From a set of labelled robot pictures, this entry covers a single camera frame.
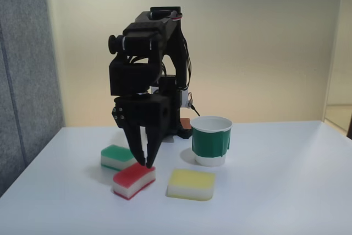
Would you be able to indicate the yellow and white sponge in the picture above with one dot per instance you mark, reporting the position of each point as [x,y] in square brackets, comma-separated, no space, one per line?
[191,184]

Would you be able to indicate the white cup with green band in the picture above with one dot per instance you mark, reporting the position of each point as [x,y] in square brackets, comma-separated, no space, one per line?
[210,142]

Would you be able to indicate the red and white sponge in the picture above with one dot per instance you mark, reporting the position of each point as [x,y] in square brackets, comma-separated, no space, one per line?
[134,182]

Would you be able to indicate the orange clamp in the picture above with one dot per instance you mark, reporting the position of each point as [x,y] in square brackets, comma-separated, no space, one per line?
[185,123]

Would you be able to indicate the green and white sponge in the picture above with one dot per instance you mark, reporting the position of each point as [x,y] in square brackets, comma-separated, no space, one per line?
[115,156]

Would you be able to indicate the grey fabric partition panel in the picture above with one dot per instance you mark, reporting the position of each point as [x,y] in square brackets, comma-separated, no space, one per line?
[27,81]

